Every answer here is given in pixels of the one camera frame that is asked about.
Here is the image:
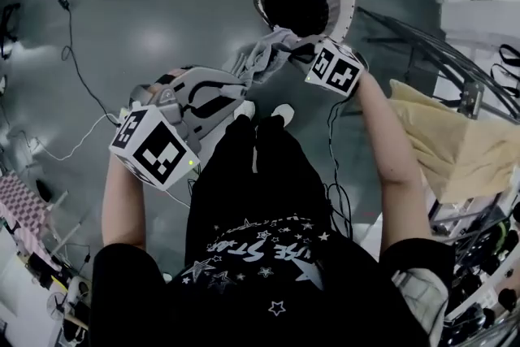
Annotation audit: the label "person's black star-print shirt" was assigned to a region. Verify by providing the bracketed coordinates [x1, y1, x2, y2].
[88, 210, 457, 347]

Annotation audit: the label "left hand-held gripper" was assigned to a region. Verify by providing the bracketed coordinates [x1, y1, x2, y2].
[107, 64, 249, 193]

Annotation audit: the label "thin gripper cable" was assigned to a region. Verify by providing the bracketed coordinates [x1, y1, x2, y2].
[323, 96, 355, 243]

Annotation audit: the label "black floor cable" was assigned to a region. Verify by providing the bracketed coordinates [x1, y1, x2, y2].
[40, 0, 123, 124]

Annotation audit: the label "yellow clothes shorts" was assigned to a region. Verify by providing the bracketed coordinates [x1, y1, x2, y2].
[388, 78, 520, 205]

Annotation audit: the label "white floor cable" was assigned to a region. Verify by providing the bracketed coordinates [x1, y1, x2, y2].
[23, 112, 122, 163]

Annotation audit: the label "pink checked tablecloth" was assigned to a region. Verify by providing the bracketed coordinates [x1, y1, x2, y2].
[0, 169, 54, 271]

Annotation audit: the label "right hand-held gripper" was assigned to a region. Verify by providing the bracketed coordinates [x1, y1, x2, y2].
[288, 37, 367, 99]

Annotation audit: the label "person's left white shoe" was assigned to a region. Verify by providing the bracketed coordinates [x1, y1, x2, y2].
[233, 100, 257, 122]

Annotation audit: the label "person's right forearm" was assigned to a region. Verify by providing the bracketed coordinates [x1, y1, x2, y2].
[352, 70, 432, 259]

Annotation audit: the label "person's white shoe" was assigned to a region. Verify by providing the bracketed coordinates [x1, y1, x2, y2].
[233, 100, 257, 122]
[269, 102, 297, 126]

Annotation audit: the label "dark metal drying rack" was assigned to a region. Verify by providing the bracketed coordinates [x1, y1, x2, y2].
[356, 5, 520, 245]

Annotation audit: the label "person's black trousers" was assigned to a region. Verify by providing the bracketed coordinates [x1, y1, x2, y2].
[184, 113, 340, 269]

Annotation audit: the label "grey clothes shorts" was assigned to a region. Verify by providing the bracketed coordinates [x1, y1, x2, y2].
[222, 27, 324, 105]

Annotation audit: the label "person's right white shoe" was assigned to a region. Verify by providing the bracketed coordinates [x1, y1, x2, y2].
[269, 102, 297, 126]

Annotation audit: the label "person's left forearm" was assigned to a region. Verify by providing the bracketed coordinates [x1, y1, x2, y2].
[100, 152, 148, 252]

